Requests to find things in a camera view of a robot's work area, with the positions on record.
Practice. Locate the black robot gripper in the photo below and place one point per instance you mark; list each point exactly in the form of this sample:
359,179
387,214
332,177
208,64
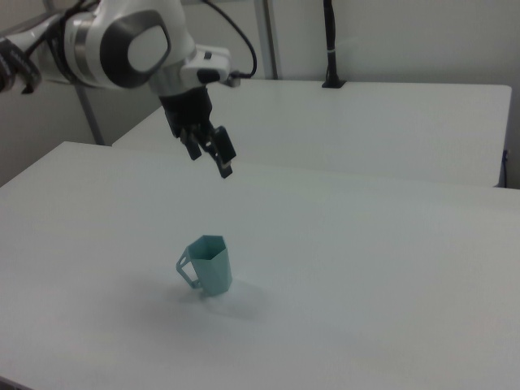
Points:
187,111

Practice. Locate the light teal faceted cup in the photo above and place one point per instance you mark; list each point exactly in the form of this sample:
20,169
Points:
215,272

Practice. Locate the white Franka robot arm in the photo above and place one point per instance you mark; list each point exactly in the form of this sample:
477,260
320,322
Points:
93,40

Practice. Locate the white table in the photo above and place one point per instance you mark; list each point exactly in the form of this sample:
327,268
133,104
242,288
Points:
365,122

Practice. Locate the black pole with clamp base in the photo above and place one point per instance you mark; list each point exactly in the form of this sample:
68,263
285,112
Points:
332,40

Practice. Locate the grey metal frame post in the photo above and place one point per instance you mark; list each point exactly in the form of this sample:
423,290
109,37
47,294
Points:
89,118
270,40

